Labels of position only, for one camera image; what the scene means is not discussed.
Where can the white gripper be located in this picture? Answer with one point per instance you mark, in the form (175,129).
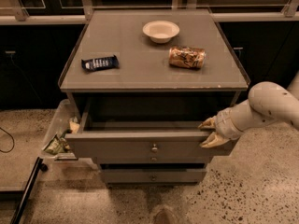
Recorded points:
(224,126)

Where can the grey top drawer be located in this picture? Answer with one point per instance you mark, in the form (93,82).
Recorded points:
(135,127)

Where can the grey drawer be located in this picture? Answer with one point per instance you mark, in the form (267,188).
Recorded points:
(123,176)
(150,159)
(135,127)

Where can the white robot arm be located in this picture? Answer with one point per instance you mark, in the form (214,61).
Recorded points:
(267,103)

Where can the grey middle drawer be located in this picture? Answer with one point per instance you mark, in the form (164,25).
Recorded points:
(150,159)

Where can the grey bottom drawer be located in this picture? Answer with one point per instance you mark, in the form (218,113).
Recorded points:
(123,176)

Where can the grey drawer cabinet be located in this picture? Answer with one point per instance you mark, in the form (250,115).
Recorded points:
(144,70)

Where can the crushed brown soda can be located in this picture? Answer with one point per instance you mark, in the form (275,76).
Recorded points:
(186,57)

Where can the white paper bowl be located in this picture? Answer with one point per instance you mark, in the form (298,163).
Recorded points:
(160,32)

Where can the dark blue snack bar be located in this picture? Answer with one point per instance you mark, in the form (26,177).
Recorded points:
(99,64)

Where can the tan snack bag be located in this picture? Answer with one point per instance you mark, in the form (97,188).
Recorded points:
(73,125)

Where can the clear plastic storage bin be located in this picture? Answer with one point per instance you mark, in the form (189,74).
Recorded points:
(59,126)

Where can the green chip bag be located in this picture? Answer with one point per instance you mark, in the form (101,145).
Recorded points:
(57,145)

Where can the black metal bar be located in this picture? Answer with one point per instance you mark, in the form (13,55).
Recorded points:
(39,166)

